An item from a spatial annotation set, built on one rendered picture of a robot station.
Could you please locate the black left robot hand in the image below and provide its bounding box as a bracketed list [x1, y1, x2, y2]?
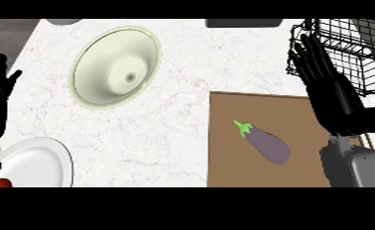
[0, 54, 23, 138]

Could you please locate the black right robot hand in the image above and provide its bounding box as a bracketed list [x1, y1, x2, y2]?
[286, 34, 368, 137]

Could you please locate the purple eggplant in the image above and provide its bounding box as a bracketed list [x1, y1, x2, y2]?
[233, 119, 290, 166]

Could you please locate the brown wooden tray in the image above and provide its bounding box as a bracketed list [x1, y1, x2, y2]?
[206, 90, 375, 188]

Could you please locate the grey round object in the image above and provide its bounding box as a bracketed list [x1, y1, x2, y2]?
[47, 19, 83, 27]

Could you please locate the white plate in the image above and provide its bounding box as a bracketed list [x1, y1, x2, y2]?
[0, 137, 75, 188]

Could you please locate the dark grey flat appliance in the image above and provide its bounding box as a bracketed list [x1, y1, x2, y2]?
[205, 19, 283, 29]

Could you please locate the black wire tiered basket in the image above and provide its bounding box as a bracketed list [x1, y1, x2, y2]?
[284, 19, 375, 97]

